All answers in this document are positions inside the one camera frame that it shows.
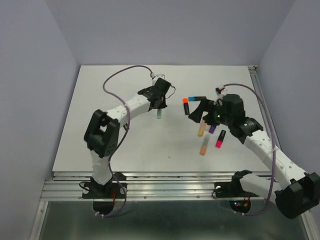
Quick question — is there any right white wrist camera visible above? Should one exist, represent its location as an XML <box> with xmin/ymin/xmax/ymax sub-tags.
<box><xmin>215</xmin><ymin>85</ymin><xmax>227</xmax><ymax>99</ymax></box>

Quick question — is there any aluminium front rail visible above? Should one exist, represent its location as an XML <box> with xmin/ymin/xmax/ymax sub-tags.
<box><xmin>40</xmin><ymin>171</ymin><xmax>234</xmax><ymax>202</ymax></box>

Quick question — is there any pink highlighter black body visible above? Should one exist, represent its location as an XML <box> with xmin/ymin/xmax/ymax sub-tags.
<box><xmin>215</xmin><ymin>130</ymin><xmax>226</xmax><ymax>148</ymax></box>

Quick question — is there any mint pastel highlighter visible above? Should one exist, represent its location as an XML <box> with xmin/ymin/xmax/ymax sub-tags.
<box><xmin>156</xmin><ymin>109</ymin><xmax>162</xmax><ymax>119</ymax></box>

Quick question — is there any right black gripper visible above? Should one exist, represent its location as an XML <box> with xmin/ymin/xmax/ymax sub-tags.
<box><xmin>190</xmin><ymin>97</ymin><xmax>234</xmax><ymax>126</ymax></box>

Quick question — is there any aluminium rail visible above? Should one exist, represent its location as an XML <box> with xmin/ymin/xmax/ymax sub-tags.
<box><xmin>40</xmin><ymin>171</ymin><xmax>234</xmax><ymax>202</ymax></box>
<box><xmin>248</xmin><ymin>65</ymin><xmax>282</xmax><ymax>149</ymax></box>

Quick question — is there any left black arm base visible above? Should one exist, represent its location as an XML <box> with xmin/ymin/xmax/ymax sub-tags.
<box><xmin>78</xmin><ymin>172</ymin><xmax>127</xmax><ymax>218</ymax></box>

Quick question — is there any blue highlighter black body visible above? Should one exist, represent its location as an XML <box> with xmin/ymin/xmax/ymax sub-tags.
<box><xmin>188</xmin><ymin>96</ymin><xmax>207</xmax><ymax>102</ymax></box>

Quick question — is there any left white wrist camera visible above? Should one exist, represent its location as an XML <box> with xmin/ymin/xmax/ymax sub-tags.
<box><xmin>153</xmin><ymin>74</ymin><xmax>165</xmax><ymax>80</ymax></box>

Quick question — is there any purple highlighter black body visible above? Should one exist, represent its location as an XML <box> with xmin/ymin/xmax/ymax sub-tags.
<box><xmin>208</xmin><ymin>125</ymin><xmax>217</xmax><ymax>134</ymax></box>

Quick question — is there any peach pastel highlighter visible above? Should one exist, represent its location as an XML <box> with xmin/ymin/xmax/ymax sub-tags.
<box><xmin>197</xmin><ymin>121</ymin><xmax>206</xmax><ymax>137</ymax></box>

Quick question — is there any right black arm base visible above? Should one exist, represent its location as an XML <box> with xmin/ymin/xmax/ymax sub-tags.
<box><xmin>211</xmin><ymin>170</ymin><xmax>257</xmax><ymax>215</ymax></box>

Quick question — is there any yellow pastel highlighter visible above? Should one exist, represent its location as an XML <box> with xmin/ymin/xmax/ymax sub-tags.
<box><xmin>204</xmin><ymin>124</ymin><xmax>211</xmax><ymax>132</ymax></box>

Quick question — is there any orange highlighter black body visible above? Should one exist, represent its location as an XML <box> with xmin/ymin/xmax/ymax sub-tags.
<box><xmin>182</xmin><ymin>97</ymin><xmax>190</xmax><ymax>116</ymax></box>

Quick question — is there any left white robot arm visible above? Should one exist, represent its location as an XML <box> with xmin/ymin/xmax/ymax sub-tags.
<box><xmin>84</xmin><ymin>77</ymin><xmax>172</xmax><ymax>197</ymax></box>

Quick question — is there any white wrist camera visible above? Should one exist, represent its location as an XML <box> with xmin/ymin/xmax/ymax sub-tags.
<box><xmin>215</xmin><ymin>85</ymin><xmax>227</xmax><ymax>99</ymax></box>
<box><xmin>153</xmin><ymin>74</ymin><xmax>165</xmax><ymax>80</ymax></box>

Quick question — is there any purple cable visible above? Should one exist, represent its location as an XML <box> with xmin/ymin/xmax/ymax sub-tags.
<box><xmin>96</xmin><ymin>64</ymin><xmax>156</xmax><ymax>218</ymax></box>
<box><xmin>222</xmin><ymin>83</ymin><xmax>278</xmax><ymax>217</ymax></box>

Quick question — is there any orange pastel highlighter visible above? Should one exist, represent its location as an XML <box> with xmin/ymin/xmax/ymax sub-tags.
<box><xmin>199</xmin><ymin>134</ymin><xmax>211</xmax><ymax>156</ymax></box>

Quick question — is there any aluminium right side rail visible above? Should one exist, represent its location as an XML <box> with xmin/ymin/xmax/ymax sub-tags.
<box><xmin>248</xmin><ymin>65</ymin><xmax>282</xmax><ymax>149</ymax></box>

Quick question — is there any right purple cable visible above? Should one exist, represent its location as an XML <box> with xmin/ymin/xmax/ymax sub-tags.
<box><xmin>222</xmin><ymin>83</ymin><xmax>278</xmax><ymax>217</ymax></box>

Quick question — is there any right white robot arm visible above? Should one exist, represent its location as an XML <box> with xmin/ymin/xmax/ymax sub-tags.
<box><xmin>188</xmin><ymin>94</ymin><xmax>320</xmax><ymax>219</ymax></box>

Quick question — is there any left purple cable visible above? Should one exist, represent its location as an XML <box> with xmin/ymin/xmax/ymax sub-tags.
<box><xmin>96</xmin><ymin>64</ymin><xmax>156</xmax><ymax>218</ymax></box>

